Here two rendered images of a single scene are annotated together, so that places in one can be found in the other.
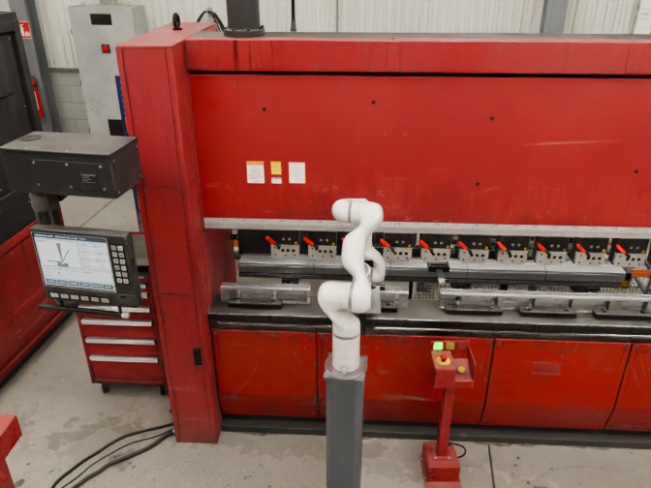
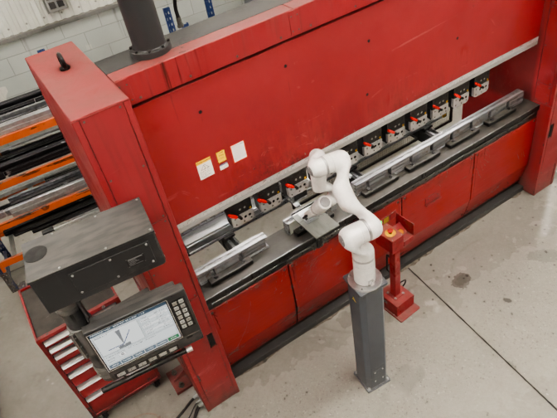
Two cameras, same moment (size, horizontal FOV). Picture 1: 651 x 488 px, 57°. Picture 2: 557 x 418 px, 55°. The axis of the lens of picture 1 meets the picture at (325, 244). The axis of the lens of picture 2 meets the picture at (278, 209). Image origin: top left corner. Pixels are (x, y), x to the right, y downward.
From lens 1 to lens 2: 1.47 m
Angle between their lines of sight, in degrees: 28
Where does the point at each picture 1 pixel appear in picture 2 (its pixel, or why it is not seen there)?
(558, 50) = not seen: outside the picture
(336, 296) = (360, 236)
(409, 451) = not seen: hidden behind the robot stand
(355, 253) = (351, 196)
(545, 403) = (434, 220)
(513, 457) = (428, 266)
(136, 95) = (104, 157)
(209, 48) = (140, 80)
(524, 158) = (393, 60)
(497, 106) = (370, 29)
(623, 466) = (485, 231)
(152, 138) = (130, 189)
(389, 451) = not seen: hidden behind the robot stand
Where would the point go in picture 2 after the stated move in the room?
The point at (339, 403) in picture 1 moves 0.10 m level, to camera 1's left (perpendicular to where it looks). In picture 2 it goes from (372, 306) to (359, 316)
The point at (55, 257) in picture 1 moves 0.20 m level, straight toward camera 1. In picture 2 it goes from (116, 342) to (152, 357)
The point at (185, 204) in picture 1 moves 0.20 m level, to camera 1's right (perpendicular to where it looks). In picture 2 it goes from (174, 229) to (207, 209)
